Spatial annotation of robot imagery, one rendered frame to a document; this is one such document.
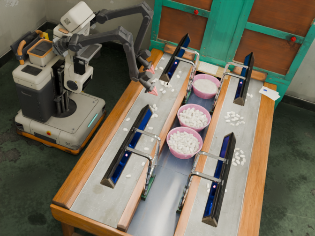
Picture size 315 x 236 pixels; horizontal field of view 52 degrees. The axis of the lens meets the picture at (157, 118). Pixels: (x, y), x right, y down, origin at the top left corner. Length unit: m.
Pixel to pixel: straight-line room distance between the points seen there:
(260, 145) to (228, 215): 0.66
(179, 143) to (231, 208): 0.58
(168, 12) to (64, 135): 1.44
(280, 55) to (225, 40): 0.49
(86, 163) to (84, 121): 0.97
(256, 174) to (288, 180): 1.16
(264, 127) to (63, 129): 1.74
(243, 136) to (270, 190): 0.89
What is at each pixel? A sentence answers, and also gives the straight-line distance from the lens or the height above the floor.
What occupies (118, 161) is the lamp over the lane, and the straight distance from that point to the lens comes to 1.78.
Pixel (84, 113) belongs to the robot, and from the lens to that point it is 3.18.
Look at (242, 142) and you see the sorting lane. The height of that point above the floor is 0.74.
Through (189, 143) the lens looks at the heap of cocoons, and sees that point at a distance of 2.40.
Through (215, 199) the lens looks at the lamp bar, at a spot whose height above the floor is 1.11.
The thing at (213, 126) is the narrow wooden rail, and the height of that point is 0.76.
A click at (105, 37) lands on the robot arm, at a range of 2.20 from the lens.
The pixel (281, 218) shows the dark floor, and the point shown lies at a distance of 3.21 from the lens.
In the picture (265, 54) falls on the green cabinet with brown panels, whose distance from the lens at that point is 3.03.
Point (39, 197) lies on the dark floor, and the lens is 2.99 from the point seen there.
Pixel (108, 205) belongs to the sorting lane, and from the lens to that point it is 2.05.
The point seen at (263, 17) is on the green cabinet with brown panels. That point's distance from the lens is 2.88.
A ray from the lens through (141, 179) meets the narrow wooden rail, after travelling 2.13.
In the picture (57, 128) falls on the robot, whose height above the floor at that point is 0.28.
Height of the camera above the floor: 2.54
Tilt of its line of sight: 46 degrees down
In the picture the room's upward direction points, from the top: 10 degrees clockwise
